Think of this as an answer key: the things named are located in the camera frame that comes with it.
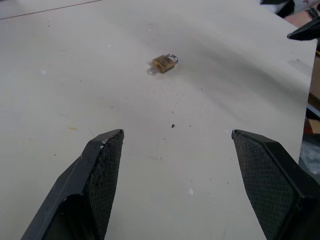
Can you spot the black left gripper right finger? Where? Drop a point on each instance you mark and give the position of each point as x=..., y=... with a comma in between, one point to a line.
x=272, y=180

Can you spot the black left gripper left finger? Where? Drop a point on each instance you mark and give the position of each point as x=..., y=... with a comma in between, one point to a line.
x=82, y=185

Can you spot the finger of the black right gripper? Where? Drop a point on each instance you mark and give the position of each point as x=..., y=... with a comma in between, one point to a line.
x=306, y=32

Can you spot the black wristwatch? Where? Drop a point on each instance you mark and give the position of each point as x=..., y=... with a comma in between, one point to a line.
x=313, y=13

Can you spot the black and white patterned clothing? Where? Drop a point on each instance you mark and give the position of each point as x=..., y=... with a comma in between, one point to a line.
x=280, y=6

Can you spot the brass padlock with silver shackle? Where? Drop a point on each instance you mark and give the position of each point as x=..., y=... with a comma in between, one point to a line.
x=164, y=63

